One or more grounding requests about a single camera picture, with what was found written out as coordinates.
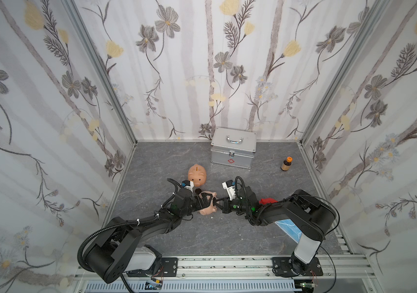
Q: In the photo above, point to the red piggy bank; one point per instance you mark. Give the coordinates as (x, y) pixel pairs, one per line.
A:
(267, 201)

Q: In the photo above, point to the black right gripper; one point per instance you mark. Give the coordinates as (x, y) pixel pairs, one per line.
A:
(227, 202)

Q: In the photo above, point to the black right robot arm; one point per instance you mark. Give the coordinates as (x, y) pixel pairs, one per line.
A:
(313, 216)

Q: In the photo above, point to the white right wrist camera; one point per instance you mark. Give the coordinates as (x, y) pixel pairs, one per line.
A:
(230, 188)

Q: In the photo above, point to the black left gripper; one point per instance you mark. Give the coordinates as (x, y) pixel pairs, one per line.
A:
(195, 199)

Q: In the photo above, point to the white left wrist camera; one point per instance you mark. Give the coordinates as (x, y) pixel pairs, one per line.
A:
(188, 184)

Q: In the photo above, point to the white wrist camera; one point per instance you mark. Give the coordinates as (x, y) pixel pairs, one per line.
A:
(230, 188)
(188, 184)

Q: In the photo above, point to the silver aluminium first aid case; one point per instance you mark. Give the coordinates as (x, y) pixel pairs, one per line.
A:
(232, 147)

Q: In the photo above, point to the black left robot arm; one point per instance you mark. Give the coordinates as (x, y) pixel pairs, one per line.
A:
(108, 251)

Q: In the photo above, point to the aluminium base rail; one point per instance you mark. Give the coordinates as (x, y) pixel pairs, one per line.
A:
(242, 274)

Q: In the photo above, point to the pink piggy bank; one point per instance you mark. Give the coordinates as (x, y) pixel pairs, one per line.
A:
(197, 175)
(208, 205)

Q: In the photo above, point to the small brown orange-capped bottle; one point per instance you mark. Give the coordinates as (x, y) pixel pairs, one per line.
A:
(287, 164)

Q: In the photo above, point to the blue face mask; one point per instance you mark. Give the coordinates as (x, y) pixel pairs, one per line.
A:
(290, 229)

